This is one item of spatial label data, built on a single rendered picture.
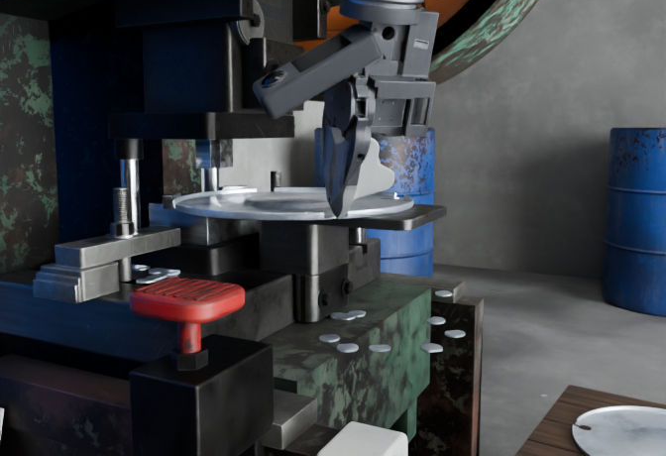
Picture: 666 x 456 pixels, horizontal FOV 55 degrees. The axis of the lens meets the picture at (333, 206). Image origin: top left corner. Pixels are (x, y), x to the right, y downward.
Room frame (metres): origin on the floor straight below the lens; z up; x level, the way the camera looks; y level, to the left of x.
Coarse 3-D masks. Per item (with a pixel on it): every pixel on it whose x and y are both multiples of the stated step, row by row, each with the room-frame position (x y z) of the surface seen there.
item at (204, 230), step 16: (160, 208) 0.78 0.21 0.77; (160, 224) 0.78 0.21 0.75; (176, 224) 0.77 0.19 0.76; (192, 224) 0.76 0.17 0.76; (208, 224) 0.75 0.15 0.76; (224, 224) 0.78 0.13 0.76; (240, 224) 0.81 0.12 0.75; (256, 224) 0.84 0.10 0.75; (192, 240) 0.76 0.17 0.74; (208, 240) 0.75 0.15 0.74; (224, 240) 0.78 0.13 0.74
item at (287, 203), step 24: (216, 192) 0.87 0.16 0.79; (240, 192) 0.90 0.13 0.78; (288, 192) 0.90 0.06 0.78; (312, 192) 0.90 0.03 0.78; (384, 192) 0.86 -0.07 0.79; (216, 216) 0.66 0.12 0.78; (240, 216) 0.64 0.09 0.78; (264, 216) 0.64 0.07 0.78; (288, 216) 0.64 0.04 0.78; (312, 216) 0.64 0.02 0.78; (360, 216) 0.66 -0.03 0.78
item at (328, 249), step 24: (384, 216) 0.67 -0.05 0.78; (408, 216) 0.67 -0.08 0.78; (432, 216) 0.71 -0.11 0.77; (264, 240) 0.74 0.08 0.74; (288, 240) 0.73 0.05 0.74; (312, 240) 0.72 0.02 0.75; (336, 240) 0.76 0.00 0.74; (264, 264) 0.74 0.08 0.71; (288, 264) 0.73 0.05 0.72; (312, 264) 0.72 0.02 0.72; (336, 264) 0.76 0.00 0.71; (312, 288) 0.72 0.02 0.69; (336, 288) 0.76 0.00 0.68; (312, 312) 0.72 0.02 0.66
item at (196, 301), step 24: (144, 288) 0.44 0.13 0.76; (168, 288) 0.44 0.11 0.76; (192, 288) 0.43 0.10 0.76; (216, 288) 0.44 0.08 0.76; (240, 288) 0.44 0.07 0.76; (144, 312) 0.42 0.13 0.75; (168, 312) 0.41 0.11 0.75; (192, 312) 0.40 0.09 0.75; (216, 312) 0.41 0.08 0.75; (192, 336) 0.43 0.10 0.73
